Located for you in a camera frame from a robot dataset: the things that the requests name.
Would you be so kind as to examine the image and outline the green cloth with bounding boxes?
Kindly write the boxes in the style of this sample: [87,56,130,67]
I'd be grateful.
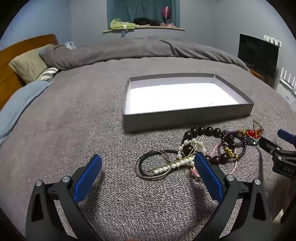
[110,19,136,30]

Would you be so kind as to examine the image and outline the striped pillow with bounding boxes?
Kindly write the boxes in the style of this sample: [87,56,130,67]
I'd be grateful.
[35,67,59,81]

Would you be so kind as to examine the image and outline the grey duvet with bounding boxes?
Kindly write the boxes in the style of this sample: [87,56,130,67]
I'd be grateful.
[39,37,251,72]

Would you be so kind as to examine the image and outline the wooden headboard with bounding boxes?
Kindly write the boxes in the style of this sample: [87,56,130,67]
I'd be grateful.
[0,34,58,112]

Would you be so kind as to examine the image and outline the large dark wooden bead bracelet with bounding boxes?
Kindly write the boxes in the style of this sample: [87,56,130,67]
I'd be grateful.
[181,126,232,166]

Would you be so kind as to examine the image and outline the olive pillow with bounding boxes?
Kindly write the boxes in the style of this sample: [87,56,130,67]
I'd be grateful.
[9,44,56,84]

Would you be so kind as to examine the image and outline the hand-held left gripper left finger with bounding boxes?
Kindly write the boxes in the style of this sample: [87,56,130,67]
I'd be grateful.
[25,153,103,241]

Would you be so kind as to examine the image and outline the silver bangle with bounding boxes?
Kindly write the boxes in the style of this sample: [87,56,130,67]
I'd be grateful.
[134,149,173,180]

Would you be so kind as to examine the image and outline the white router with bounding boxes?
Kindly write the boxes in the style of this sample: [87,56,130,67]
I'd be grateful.
[279,67,296,93]

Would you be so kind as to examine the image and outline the white cabinet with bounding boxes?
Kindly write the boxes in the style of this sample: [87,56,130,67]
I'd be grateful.
[274,80,296,112]

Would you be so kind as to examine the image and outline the black television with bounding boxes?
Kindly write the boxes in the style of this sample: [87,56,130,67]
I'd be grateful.
[238,34,279,78]

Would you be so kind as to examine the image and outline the pink balloon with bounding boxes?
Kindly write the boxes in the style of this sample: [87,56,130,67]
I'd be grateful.
[162,6,172,25]

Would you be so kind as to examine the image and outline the wooden window sill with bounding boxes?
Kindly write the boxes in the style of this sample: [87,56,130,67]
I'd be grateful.
[103,25,185,34]

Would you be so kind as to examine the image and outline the light blue blanket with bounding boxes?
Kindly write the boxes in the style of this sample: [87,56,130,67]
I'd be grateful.
[0,80,55,146]

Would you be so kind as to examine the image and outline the wooden television stand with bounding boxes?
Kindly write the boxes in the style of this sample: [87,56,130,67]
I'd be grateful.
[248,68,270,84]

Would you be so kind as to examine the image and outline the white wall hooks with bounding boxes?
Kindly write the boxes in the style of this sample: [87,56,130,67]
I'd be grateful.
[264,35,282,47]

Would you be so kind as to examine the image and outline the pink cord bracelet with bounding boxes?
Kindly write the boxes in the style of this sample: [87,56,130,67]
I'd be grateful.
[190,142,238,179]

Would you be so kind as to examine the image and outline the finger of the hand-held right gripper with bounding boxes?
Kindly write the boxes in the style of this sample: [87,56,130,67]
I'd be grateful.
[258,137,282,158]
[277,129,296,148]

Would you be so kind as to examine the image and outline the dark and gold bead bracelet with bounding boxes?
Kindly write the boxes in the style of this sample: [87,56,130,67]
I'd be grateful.
[222,138,240,161]

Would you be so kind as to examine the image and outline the black cloth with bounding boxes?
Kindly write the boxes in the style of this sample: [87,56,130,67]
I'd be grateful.
[133,17,162,26]

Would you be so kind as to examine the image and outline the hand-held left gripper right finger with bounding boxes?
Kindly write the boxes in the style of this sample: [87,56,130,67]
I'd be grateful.
[192,152,274,241]

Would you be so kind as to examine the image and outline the shallow grey cardboard box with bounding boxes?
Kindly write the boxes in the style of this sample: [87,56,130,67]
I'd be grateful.
[122,73,255,133]

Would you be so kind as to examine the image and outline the teal curtain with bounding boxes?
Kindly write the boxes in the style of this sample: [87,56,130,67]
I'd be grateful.
[107,0,180,29]

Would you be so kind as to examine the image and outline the pearl bead hair clip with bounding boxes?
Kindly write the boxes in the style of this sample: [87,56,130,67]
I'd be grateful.
[153,138,204,176]

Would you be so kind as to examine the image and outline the purple bead bracelet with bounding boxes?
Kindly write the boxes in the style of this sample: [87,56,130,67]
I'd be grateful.
[221,130,249,159]

